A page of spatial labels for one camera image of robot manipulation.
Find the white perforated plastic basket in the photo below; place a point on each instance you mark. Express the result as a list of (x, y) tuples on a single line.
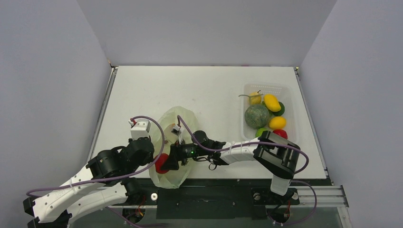
[(284, 94)]

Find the red fake apple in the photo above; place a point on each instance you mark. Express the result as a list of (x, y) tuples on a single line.
[(160, 162), (281, 133)]

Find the yellow fake pear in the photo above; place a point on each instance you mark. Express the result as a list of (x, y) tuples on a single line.
[(255, 98)]

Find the light green plastic bag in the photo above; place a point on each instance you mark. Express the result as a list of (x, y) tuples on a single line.
[(171, 179)]

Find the green netted fake melon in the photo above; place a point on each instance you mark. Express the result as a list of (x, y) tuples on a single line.
[(256, 116)]

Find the bumpy green custard apple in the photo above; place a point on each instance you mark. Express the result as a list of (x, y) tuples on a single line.
[(260, 131)]

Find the dark green fake lime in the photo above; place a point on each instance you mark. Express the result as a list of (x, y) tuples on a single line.
[(281, 111)]

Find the yellow fake mango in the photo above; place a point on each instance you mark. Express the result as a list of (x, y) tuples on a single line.
[(272, 103)]

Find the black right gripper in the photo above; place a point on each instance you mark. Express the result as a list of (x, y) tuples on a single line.
[(175, 154)]

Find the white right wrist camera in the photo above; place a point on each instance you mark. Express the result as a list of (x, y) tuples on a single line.
[(178, 131)]

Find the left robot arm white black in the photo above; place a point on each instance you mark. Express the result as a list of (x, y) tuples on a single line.
[(106, 180)]

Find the yellow fake lemon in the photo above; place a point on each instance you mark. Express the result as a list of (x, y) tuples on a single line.
[(277, 123)]

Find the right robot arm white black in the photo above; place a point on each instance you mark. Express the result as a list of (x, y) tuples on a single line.
[(278, 155)]

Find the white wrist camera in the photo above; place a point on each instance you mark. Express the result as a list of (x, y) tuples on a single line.
[(178, 131), (139, 128)]

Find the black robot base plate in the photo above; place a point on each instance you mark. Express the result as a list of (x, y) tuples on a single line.
[(224, 199)]

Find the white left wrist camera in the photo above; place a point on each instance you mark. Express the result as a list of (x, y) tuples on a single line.
[(139, 128)]

